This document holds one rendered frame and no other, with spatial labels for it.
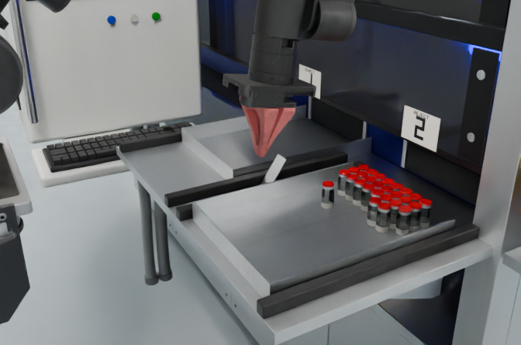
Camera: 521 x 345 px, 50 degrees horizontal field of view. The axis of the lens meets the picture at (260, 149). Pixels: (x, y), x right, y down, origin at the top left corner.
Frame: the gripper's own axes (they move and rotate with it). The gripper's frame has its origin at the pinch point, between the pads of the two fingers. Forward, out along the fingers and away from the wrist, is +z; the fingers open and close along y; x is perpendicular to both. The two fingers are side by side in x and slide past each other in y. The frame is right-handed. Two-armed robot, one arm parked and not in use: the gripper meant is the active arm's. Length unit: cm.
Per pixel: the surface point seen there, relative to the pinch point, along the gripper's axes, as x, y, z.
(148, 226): 100, 24, 63
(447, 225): -5.8, 33.0, 12.3
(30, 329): 120, -9, 110
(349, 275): -7.6, 12.5, 16.4
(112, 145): 73, 3, 25
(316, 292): -7.7, 7.2, 18.1
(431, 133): 4.6, 36.4, 0.5
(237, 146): 45, 22, 16
